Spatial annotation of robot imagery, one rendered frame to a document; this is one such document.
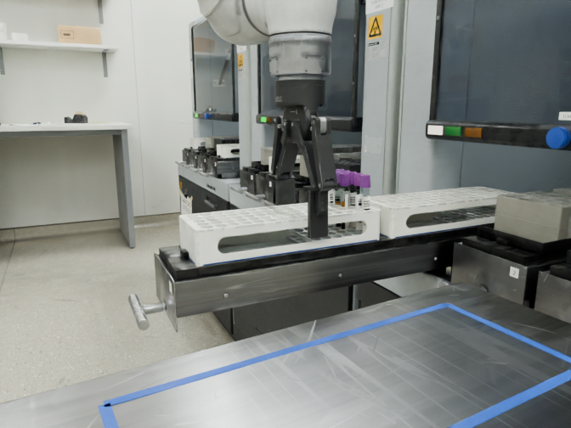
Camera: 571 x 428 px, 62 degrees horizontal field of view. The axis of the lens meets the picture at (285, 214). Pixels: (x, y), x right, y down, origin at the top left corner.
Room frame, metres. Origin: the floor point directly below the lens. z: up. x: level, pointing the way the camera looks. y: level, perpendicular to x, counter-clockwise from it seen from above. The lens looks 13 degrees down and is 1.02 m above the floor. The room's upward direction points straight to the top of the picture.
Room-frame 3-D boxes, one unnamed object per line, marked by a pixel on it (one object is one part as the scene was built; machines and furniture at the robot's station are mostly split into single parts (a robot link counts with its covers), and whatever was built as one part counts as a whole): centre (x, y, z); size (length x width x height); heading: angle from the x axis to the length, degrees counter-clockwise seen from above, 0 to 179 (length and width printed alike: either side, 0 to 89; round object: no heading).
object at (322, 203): (0.65, -0.05, 0.90); 0.03 x 0.01 x 0.05; 26
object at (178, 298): (0.76, -0.12, 0.78); 0.73 x 0.14 x 0.09; 115
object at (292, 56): (0.71, -0.02, 1.09); 0.09 x 0.09 x 0.06
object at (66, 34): (3.69, 1.52, 1.52); 0.29 x 0.22 x 0.12; 114
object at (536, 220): (0.71, -0.38, 0.85); 0.12 x 0.02 x 0.06; 26
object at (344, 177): (0.74, -0.10, 0.86); 0.02 x 0.02 x 0.11
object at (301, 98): (0.71, -0.02, 1.01); 0.08 x 0.07 x 0.09; 26
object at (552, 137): (0.66, -0.38, 0.98); 0.03 x 0.01 x 0.03; 25
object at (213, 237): (0.70, 0.00, 0.83); 0.30 x 0.10 x 0.06; 116
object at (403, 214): (0.83, -0.28, 0.83); 0.30 x 0.10 x 0.06; 115
